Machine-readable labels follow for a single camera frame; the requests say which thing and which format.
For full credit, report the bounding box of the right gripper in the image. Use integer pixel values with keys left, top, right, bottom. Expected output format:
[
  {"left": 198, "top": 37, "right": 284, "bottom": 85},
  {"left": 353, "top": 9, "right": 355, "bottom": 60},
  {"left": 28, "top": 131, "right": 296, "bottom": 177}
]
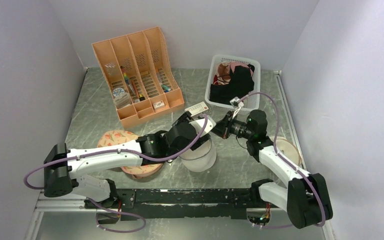
[{"left": 211, "top": 111, "right": 254, "bottom": 140}]

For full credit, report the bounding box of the white mesh laundry bag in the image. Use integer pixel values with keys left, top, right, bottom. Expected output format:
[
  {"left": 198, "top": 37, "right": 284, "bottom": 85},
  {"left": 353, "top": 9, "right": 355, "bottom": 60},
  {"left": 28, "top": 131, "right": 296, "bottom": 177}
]
[{"left": 179, "top": 139, "right": 217, "bottom": 173}]

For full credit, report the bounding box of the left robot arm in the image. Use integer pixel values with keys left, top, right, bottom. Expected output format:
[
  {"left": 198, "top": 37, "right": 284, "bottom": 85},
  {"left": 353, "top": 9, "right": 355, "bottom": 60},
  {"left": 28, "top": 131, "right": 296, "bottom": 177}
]
[{"left": 43, "top": 112, "right": 216, "bottom": 208}]

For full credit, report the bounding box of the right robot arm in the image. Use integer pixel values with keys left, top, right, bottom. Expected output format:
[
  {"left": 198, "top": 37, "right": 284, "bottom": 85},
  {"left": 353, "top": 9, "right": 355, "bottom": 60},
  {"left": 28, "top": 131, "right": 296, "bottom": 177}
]
[{"left": 212, "top": 110, "right": 334, "bottom": 229}]

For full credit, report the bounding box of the pink bra in basket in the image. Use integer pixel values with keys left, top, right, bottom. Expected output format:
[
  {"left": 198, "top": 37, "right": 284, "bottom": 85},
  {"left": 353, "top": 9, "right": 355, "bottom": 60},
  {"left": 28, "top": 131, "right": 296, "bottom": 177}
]
[{"left": 212, "top": 61, "right": 255, "bottom": 85}]

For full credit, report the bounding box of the beige bra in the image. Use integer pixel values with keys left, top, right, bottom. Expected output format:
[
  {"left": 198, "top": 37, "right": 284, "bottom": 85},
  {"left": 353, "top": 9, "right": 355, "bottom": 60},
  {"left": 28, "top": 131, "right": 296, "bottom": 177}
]
[{"left": 270, "top": 136, "right": 303, "bottom": 167}]

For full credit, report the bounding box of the floral peach bra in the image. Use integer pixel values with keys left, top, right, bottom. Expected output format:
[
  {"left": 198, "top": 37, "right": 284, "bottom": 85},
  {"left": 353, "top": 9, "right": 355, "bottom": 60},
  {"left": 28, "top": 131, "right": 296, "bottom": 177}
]
[{"left": 97, "top": 129, "right": 163, "bottom": 180}]

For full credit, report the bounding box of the white grey deli box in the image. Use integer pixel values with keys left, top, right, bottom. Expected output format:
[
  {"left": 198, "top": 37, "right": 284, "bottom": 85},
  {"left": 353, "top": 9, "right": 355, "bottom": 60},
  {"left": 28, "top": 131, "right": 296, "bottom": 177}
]
[{"left": 184, "top": 101, "right": 209, "bottom": 117}]

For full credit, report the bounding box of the white plastic basket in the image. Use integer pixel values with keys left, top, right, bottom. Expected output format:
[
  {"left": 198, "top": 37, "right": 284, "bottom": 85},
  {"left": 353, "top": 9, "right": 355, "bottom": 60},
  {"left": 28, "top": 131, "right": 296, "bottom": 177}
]
[{"left": 204, "top": 54, "right": 261, "bottom": 110}]

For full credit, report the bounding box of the small white staples box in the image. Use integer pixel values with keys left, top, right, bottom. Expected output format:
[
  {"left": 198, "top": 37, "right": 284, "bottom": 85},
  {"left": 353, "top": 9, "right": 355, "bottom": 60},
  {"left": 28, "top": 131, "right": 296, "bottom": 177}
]
[{"left": 152, "top": 100, "right": 165, "bottom": 110}]

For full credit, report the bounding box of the orange plastic file organizer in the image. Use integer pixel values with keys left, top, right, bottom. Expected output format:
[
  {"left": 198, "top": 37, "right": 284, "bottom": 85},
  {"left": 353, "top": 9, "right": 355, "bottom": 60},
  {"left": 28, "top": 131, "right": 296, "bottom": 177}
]
[{"left": 92, "top": 26, "right": 185, "bottom": 129}]

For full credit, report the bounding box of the round patterned tape roll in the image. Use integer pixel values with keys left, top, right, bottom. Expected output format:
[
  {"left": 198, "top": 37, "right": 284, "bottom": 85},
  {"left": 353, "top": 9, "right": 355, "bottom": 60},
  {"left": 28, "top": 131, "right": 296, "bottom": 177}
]
[{"left": 112, "top": 87, "right": 125, "bottom": 98}]

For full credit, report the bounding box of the rainbow coloured pen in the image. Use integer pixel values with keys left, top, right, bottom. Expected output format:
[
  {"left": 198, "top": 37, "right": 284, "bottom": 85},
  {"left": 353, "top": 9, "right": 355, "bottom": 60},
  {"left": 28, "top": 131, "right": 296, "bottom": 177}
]
[{"left": 120, "top": 65, "right": 137, "bottom": 96}]

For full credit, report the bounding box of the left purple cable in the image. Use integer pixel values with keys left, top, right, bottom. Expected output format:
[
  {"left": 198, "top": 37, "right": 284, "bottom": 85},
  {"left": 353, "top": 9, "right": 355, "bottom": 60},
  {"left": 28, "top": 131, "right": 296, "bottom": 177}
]
[{"left": 23, "top": 114, "right": 210, "bottom": 234}]

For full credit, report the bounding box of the purple cable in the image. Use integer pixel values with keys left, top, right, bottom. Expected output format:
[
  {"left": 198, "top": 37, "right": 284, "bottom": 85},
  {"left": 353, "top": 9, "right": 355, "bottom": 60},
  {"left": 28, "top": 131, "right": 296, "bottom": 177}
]
[
  {"left": 23, "top": 114, "right": 210, "bottom": 234},
  {"left": 235, "top": 91, "right": 327, "bottom": 230}
]

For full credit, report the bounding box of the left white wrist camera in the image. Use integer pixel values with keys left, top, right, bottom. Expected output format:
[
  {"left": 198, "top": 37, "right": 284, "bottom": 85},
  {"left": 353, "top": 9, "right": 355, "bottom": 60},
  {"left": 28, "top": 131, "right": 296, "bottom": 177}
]
[{"left": 190, "top": 116, "right": 216, "bottom": 138}]

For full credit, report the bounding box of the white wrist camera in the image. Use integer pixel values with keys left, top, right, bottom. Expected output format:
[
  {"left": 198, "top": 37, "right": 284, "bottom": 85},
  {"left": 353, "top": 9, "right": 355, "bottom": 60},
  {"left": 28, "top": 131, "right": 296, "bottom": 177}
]
[
  {"left": 229, "top": 97, "right": 244, "bottom": 111},
  {"left": 190, "top": 116, "right": 216, "bottom": 138}
]

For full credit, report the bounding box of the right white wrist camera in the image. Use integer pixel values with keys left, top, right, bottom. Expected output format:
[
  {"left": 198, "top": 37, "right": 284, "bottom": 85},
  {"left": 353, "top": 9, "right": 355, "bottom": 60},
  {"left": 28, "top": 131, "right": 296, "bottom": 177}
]
[{"left": 229, "top": 97, "right": 244, "bottom": 111}]

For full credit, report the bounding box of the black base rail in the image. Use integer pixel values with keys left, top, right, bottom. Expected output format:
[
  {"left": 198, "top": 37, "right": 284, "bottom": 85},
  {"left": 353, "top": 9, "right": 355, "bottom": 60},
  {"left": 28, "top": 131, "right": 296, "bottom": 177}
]
[{"left": 99, "top": 188, "right": 270, "bottom": 221}]

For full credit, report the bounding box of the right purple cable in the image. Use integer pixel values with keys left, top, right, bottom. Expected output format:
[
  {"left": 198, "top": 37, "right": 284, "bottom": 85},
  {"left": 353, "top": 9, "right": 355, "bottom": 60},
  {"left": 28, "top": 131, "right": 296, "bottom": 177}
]
[{"left": 235, "top": 91, "right": 327, "bottom": 230}]

